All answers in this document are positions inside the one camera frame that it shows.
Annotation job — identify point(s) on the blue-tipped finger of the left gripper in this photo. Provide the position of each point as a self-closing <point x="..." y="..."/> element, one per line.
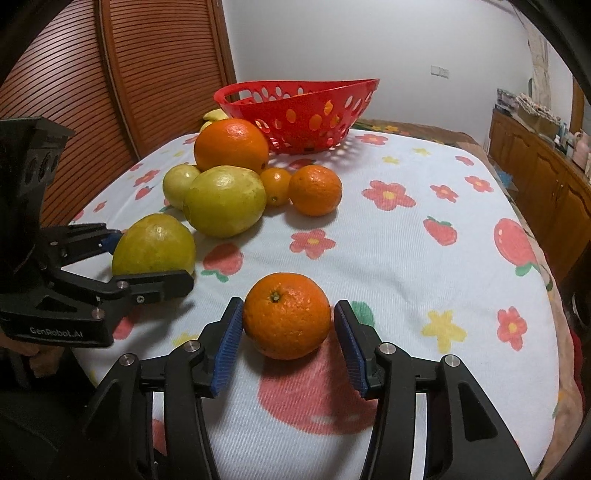
<point x="66" y="245"/>

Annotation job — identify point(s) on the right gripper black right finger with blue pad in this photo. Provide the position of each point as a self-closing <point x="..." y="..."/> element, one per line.
<point x="466" y="436"/>

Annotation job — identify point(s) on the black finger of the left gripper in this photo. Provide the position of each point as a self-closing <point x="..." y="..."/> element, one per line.
<point x="112" y="299"/>

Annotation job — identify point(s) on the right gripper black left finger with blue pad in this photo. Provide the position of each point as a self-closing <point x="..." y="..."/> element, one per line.
<point x="146" y="420"/>

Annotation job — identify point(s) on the green-yellow guava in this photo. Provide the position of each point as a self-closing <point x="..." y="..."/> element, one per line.
<point x="156" y="243"/>

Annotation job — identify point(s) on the small yellow-green guava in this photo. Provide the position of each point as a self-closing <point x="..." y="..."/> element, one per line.
<point x="176" y="183"/>

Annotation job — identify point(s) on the large yellow-green guava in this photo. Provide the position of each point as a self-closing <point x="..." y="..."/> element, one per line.
<point x="224" y="201"/>

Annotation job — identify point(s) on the wooden louvered wardrobe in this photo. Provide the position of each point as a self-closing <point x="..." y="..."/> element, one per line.
<point x="126" y="77"/>

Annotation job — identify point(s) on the large orange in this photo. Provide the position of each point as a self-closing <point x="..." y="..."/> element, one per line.
<point x="232" y="142"/>

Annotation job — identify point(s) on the yellow plush toy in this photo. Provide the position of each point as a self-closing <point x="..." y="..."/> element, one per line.
<point x="212" y="117"/>

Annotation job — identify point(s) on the medium mandarin orange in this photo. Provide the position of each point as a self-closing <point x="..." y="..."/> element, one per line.
<point x="315" y="191"/>

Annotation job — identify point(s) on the red perforated plastic basket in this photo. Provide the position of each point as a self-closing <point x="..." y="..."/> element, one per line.
<point x="297" y="116"/>

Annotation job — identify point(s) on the wooden sideboard cabinet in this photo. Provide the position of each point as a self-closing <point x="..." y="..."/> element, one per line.
<point x="552" y="193"/>

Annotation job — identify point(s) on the clutter on sideboard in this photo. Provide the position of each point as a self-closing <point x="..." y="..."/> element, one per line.
<point x="549" y="124"/>

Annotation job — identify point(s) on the white wall switch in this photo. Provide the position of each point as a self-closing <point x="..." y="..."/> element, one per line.
<point x="440" y="72"/>

